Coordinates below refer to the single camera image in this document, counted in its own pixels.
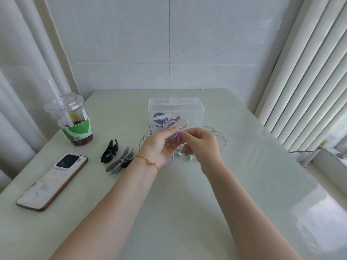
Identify person's left hand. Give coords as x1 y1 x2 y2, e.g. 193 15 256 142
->
138 127 182 170

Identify person's right hand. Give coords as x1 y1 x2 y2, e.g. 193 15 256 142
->
180 128 226 175

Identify beige cable winder clip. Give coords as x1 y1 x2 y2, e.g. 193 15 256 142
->
165 118 189 134

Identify purple wired earphones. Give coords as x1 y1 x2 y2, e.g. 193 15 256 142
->
139 116 228 168

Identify person's left forearm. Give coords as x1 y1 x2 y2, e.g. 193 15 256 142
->
50 155 160 260

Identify person's right forearm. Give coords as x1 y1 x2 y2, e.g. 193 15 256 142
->
201 160 303 260

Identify clear plastic storage box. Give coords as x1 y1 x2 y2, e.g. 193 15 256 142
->
148 97 205 133

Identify green white cup sleeve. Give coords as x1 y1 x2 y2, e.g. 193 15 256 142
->
60 118 93 142

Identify clear plastic drink cup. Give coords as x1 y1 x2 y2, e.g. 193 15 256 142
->
44 92 94 147

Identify white drinking straw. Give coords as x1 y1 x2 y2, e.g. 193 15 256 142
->
46 78 69 125

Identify smartphone with white patterned case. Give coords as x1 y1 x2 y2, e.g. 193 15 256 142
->
15 153 89 213

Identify white window sill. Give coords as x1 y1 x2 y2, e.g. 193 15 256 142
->
305 138 347 194

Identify black white cable winder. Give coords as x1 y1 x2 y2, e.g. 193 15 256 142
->
153 112 172 123

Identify orange string bracelet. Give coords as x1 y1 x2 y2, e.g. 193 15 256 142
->
135 155 160 172

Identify grey cable winder clip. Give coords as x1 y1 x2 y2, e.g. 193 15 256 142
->
105 147 135 175

